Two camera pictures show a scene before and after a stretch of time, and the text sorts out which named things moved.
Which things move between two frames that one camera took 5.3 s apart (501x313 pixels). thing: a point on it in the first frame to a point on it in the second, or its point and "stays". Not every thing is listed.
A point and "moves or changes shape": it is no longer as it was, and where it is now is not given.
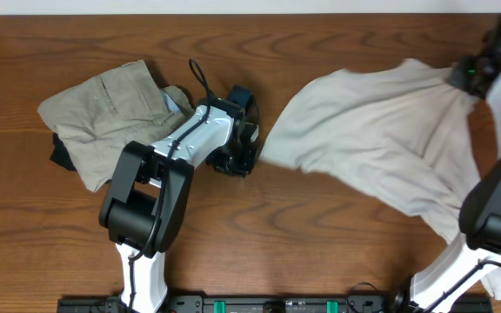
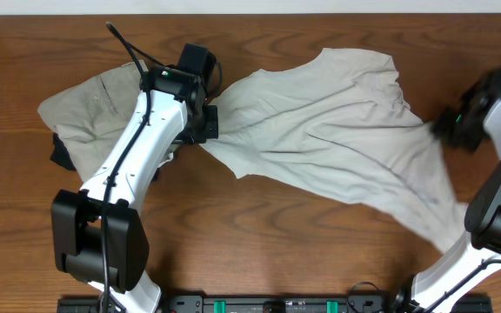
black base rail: (264, 304) stays
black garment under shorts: (61, 154) stays
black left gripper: (237, 161) to (210, 122)
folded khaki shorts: (95, 118) stays
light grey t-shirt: (398, 136) moves or changes shape
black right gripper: (461, 76) to (442, 123)
